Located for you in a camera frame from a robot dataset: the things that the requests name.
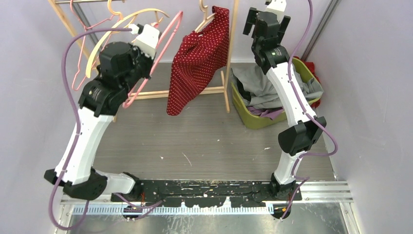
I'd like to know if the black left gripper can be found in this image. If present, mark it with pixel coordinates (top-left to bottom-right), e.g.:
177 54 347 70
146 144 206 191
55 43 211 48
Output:
119 40 156 94

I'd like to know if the pink hanger of grey skirt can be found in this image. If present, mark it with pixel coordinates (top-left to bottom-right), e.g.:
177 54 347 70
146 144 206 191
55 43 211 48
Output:
122 11 183 109

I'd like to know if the wooden hanger of purple skirt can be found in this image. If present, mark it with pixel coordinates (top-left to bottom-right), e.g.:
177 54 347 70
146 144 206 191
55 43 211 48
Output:
85 0 170 79

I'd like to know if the grey skirt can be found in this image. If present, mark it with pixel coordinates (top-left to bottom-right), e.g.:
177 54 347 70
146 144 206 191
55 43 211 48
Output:
230 65 324 109

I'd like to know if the purple skirt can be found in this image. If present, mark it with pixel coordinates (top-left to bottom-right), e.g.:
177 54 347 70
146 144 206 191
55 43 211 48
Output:
247 106 284 120

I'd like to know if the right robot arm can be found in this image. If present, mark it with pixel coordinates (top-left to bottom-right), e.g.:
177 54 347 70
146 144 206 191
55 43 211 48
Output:
243 7 326 200

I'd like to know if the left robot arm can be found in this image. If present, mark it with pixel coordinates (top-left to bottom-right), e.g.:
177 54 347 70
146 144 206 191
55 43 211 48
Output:
44 42 156 201

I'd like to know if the red polka dot skirt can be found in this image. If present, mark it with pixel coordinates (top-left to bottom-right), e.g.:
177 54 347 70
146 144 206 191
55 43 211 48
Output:
166 6 230 116

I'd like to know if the wooden hanger of red skirt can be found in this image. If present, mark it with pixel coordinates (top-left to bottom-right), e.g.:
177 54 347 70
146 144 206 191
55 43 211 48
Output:
194 0 215 33

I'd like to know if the wooden clothes rack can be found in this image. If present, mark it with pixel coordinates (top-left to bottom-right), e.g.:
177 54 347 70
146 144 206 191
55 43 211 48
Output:
49 0 239 113

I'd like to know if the olive green plastic basket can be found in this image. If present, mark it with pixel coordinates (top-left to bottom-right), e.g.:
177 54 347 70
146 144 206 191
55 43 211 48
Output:
230 58 320 130

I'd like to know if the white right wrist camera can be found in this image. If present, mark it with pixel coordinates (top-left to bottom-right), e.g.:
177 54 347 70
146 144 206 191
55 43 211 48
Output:
265 0 286 14

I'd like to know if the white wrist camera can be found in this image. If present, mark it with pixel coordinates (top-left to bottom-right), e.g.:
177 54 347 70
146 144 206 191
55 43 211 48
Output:
265 0 286 14
128 24 161 59

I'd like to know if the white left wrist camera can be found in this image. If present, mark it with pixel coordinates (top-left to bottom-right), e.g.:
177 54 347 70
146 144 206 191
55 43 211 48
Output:
128 24 161 59

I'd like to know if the metal corner rail left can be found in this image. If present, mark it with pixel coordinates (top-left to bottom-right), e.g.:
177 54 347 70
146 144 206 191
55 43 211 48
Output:
71 2 98 45

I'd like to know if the metal corner rail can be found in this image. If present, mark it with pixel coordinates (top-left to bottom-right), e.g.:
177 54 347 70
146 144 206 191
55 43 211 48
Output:
71 2 98 45
301 0 341 61

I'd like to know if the metal corner rail right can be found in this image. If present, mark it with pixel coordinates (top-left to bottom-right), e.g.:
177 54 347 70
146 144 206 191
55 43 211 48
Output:
301 0 341 61

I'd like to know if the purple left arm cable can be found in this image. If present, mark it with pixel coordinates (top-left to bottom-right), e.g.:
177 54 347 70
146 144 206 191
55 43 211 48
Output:
47 27 133 231

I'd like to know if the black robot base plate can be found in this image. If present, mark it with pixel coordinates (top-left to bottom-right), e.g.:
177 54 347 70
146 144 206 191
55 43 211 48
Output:
111 180 302 208

